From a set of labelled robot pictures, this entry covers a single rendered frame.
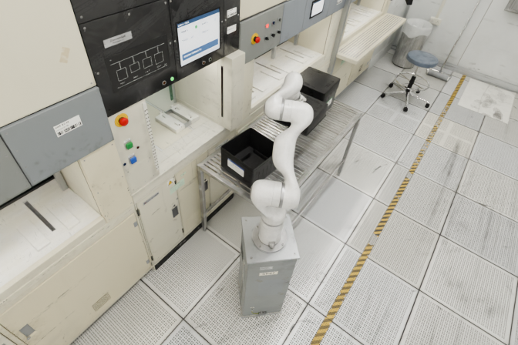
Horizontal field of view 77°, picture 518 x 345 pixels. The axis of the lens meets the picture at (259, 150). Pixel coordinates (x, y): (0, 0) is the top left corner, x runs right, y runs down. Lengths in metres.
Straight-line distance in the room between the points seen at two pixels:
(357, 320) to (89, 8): 2.33
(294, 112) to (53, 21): 0.94
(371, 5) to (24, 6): 3.97
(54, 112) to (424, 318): 2.53
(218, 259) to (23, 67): 1.84
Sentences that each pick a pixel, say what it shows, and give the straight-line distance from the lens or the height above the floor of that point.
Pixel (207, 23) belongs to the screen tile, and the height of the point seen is 1.63.
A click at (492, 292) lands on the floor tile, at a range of 3.16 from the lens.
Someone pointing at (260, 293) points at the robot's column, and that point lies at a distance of 2.12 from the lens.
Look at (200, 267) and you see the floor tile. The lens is 2.58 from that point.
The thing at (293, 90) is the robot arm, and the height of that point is 1.48.
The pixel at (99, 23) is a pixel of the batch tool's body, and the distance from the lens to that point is 1.37.
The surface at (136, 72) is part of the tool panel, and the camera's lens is 1.53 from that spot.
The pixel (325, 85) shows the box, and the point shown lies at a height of 1.01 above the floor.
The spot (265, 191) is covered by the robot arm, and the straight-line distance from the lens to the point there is 1.46.
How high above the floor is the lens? 2.30
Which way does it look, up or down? 44 degrees down
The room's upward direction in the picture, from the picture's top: 6 degrees clockwise
